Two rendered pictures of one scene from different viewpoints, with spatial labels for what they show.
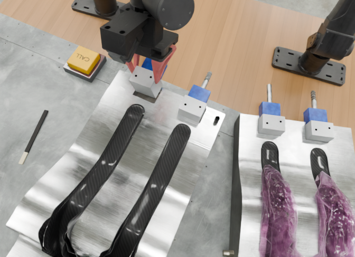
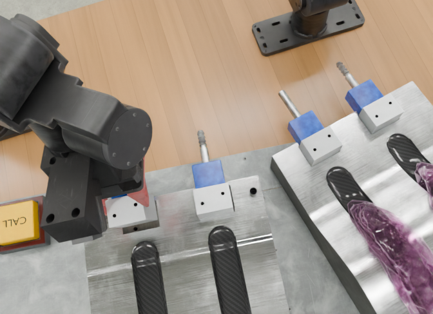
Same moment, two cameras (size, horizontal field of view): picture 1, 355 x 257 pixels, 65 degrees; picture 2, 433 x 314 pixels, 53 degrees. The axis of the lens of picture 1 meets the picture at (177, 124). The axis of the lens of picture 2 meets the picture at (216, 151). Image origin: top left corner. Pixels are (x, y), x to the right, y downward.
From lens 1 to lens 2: 0.14 m
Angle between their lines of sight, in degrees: 7
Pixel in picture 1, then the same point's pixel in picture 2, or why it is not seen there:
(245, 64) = (230, 76)
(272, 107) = (307, 122)
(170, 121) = (196, 235)
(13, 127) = not seen: outside the picture
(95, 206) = not seen: outside the picture
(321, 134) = (387, 118)
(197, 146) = (254, 244)
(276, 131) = (332, 151)
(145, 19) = (89, 164)
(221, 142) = (272, 204)
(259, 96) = (276, 109)
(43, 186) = not seen: outside the picture
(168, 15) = (124, 153)
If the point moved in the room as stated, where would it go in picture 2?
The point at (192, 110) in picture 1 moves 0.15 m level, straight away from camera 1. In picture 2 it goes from (216, 204) to (177, 112)
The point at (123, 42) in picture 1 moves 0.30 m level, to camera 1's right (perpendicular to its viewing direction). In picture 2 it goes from (87, 223) to (365, 75)
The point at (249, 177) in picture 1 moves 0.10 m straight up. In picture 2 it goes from (341, 235) to (357, 222)
